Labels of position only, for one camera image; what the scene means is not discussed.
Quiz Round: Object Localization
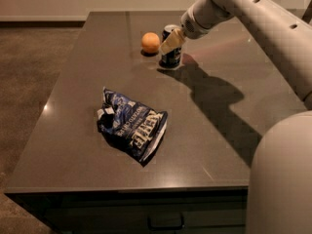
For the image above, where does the blue kettle chips bag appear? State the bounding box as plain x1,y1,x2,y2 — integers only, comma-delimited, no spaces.
97,88,168,164

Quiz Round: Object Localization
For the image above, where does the orange fruit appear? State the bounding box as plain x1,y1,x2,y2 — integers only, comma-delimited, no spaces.
141,32,160,54

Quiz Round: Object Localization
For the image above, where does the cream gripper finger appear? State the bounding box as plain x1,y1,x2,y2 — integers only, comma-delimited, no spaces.
159,28,185,55

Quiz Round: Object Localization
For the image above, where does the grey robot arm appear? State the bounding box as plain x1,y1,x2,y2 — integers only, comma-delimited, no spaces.
160,0,312,234

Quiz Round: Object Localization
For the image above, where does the blue pepsi can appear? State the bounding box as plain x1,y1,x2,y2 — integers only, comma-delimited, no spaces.
160,24,181,68

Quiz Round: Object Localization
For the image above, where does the dark drawer with handle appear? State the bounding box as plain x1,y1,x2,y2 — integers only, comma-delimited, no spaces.
45,202,246,234

